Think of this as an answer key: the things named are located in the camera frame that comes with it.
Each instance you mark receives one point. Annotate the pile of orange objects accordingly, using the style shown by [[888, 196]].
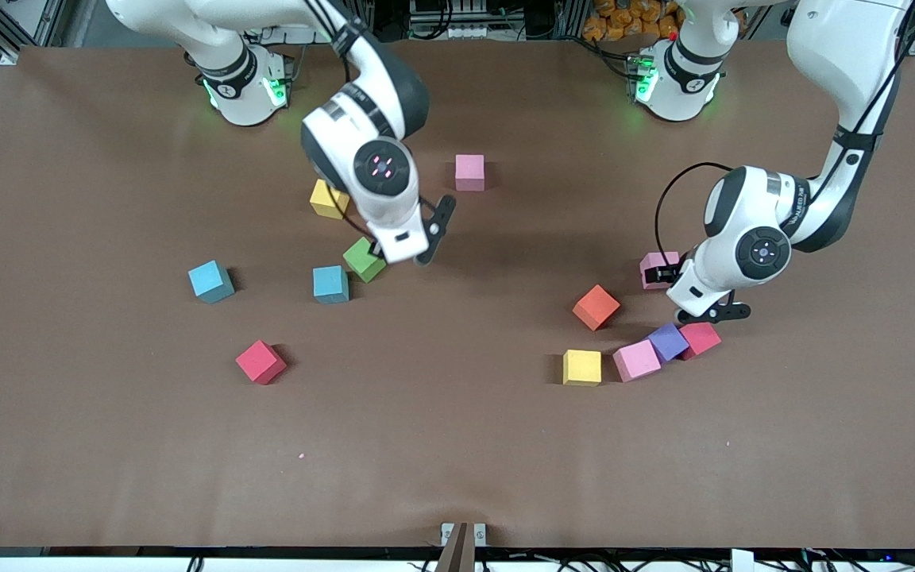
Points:
[[624, 20]]

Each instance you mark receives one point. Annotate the cyan foam cube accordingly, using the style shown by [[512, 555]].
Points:
[[330, 284], [210, 281]]

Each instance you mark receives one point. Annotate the yellow foam cube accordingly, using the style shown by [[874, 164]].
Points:
[[324, 202], [581, 367]]

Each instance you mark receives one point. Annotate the red foam cube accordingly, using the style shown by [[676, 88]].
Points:
[[260, 361], [700, 340]]

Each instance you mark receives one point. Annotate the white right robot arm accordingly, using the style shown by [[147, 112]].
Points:
[[378, 167]]

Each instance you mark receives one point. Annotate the orange foam cube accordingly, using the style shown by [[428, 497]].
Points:
[[596, 307]]

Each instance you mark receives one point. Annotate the white power strip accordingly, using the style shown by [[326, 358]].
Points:
[[291, 36]]

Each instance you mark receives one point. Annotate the aluminium profile post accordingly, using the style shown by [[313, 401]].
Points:
[[571, 16]]

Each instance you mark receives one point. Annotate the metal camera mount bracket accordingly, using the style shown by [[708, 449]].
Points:
[[464, 548]]

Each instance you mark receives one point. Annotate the purple foam cube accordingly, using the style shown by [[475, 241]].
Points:
[[668, 343]]

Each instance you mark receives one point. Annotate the white electronics box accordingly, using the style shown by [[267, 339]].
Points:
[[465, 32]]

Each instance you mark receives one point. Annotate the green foam cube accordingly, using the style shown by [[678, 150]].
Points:
[[360, 264]]

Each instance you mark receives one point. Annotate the pink foam cube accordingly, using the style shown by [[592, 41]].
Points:
[[652, 260], [636, 360], [469, 171]]

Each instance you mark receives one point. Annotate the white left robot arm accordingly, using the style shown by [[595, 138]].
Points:
[[759, 250]]

